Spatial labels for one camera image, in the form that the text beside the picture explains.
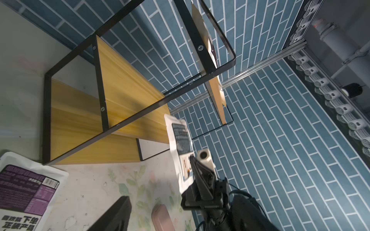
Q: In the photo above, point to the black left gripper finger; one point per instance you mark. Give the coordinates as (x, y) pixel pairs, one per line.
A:
(116, 218)

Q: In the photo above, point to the floral table mat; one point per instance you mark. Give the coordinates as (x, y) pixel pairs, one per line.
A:
(27, 52)

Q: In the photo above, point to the pink eyeglass case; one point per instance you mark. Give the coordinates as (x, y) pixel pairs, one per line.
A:
(161, 219)

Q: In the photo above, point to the teal coffee bag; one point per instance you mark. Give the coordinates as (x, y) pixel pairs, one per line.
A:
(181, 148)

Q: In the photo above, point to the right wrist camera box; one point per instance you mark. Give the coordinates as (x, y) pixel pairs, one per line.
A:
(205, 157)

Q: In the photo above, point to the purple coffee bag upper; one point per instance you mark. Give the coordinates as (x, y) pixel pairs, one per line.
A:
(28, 192)

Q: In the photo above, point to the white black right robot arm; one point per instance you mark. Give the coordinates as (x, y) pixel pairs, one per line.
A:
(246, 213)

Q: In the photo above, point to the wooden black-frame three-tier shelf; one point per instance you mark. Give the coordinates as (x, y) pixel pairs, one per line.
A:
(79, 128)

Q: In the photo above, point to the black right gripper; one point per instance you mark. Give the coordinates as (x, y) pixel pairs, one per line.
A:
(208, 197)

